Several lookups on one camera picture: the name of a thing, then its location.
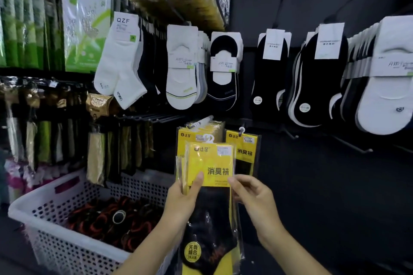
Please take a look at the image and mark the row of dark crew socks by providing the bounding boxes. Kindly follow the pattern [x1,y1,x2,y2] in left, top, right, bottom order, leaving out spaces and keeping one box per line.
[136,17,169,99]

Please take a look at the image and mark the person's left forearm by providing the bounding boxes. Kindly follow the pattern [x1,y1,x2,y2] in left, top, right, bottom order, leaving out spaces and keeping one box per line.
[112,213,188,275]

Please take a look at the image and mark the person's right forearm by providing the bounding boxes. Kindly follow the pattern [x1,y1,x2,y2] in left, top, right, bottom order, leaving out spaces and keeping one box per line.
[257,226,333,275]

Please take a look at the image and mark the pile of pink items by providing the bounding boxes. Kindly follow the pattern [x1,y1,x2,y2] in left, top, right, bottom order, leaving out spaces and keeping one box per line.
[0,157,70,205]

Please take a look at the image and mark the yellow black sock packet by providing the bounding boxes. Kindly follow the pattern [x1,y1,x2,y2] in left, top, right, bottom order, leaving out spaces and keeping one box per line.
[181,140,243,275]

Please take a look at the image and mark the white green leaf packets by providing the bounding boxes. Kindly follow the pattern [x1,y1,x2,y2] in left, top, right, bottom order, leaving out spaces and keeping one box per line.
[59,0,114,74]

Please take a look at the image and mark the white perforated plastic basket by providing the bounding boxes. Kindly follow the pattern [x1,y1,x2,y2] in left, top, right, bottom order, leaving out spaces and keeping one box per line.
[8,168,182,275]

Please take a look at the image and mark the black metal display hook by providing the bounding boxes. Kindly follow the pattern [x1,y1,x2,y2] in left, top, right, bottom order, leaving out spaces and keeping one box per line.
[272,0,288,30]
[332,135,374,155]
[323,0,362,24]

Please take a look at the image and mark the black liner socks white card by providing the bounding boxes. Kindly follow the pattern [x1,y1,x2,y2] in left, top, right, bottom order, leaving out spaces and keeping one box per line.
[206,31,244,113]

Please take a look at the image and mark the person's right hand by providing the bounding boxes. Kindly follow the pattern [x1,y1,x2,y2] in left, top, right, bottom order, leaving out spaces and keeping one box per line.
[227,174,285,242]

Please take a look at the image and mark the black socks with white label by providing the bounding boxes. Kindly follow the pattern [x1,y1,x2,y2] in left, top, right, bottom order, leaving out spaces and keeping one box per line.
[250,29,293,121]

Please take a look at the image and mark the yellow sock packet bundle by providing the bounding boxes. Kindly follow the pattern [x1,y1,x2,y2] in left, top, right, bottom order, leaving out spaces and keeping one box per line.
[175,155,189,195]

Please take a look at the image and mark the hanging row of yellow packets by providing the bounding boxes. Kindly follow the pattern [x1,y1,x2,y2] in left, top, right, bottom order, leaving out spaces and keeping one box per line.
[176,116,226,157]

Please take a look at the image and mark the white crew socks pair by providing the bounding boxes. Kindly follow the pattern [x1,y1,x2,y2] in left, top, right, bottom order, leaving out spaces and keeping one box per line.
[93,12,148,110]

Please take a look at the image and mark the row of white liner socks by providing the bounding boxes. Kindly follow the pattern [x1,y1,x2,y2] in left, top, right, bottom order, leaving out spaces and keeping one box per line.
[165,24,209,110]

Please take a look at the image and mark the row of green packets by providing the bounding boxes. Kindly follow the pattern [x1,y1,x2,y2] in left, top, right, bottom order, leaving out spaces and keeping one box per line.
[0,0,65,71]

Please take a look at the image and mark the person's left hand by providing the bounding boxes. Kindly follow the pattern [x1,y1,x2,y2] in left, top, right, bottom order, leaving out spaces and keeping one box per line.
[163,172,205,224]

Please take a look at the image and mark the row of black white socks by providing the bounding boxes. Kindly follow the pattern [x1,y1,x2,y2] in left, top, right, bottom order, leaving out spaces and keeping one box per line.
[287,22,350,128]

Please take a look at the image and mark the row of gold topped packets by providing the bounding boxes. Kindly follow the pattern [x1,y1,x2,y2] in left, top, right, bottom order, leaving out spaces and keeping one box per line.
[0,77,88,173]

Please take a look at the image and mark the hanging yellow sock packet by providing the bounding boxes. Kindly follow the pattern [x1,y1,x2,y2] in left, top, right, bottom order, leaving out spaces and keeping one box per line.
[225,127,261,178]

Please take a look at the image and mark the pile of black red socks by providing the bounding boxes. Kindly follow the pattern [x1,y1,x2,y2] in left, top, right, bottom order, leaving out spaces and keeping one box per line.
[64,196,163,253]

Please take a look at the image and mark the large row white liner socks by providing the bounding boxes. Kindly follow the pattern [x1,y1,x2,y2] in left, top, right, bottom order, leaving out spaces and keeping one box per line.
[328,15,413,136]

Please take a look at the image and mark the gold foil bag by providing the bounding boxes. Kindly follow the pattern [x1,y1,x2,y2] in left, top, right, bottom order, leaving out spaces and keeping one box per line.
[85,92,114,121]

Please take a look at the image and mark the row of beige insole packets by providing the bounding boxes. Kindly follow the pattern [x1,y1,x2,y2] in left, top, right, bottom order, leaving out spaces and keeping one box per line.
[86,116,163,186]

